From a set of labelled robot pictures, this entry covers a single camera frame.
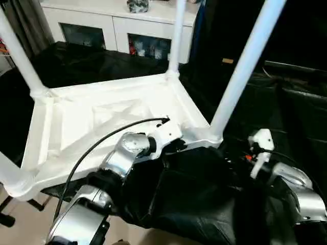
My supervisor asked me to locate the white plastic table top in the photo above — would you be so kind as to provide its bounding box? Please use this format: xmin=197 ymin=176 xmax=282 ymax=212
xmin=5 ymin=71 xmax=224 ymax=202

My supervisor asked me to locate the black glossy mat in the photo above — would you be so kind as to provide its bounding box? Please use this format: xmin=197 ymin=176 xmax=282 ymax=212
xmin=0 ymin=40 xmax=327 ymax=245

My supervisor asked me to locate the dark blue hanging cloth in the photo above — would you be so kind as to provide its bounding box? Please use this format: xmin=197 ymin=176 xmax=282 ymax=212
xmin=191 ymin=0 xmax=207 ymax=64

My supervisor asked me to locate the white cabinet with glass doors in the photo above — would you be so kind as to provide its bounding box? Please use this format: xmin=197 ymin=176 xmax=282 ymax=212
xmin=40 ymin=0 xmax=199 ymax=65

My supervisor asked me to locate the black rubber stand foot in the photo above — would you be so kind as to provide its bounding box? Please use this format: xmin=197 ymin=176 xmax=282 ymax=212
xmin=0 ymin=213 xmax=16 ymax=228

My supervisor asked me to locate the grey curtain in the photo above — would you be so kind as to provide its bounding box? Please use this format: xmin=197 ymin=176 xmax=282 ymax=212
xmin=5 ymin=0 xmax=56 ymax=57

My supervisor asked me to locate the red patterned cloth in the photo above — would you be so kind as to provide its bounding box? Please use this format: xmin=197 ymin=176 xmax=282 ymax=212
xmin=0 ymin=38 xmax=13 ymax=56

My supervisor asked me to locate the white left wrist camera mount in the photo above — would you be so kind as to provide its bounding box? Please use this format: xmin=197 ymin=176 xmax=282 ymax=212
xmin=150 ymin=119 xmax=184 ymax=161

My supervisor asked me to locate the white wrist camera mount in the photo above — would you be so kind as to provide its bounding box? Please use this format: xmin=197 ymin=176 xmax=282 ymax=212
xmin=150 ymin=119 xmax=184 ymax=161
xmin=247 ymin=128 xmax=276 ymax=180

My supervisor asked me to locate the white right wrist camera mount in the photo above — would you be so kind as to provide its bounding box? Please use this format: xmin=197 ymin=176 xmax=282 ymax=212
xmin=247 ymin=128 xmax=276 ymax=180

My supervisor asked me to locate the black left wrist camera cable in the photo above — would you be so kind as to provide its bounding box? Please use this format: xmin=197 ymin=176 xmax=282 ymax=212
xmin=51 ymin=116 xmax=171 ymax=236

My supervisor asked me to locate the black folding stand frame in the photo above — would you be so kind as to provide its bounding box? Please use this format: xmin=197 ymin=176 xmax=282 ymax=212
xmin=0 ymin=195 xmax=51 ymax=213

